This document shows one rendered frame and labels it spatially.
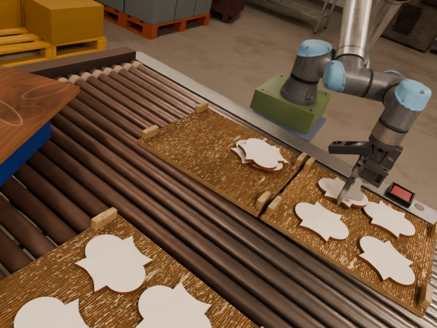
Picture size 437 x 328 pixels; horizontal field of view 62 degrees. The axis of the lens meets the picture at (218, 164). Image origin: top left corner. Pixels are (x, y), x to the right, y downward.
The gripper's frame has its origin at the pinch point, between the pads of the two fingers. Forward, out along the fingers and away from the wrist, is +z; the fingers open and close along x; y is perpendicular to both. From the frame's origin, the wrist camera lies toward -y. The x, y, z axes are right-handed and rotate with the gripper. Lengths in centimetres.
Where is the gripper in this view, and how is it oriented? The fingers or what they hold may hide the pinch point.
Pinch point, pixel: (342, 192)
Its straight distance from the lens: 111.2
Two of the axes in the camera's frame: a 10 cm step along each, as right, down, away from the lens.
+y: 8.1, 4.9, -3.2
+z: -2.5, 7.8, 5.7
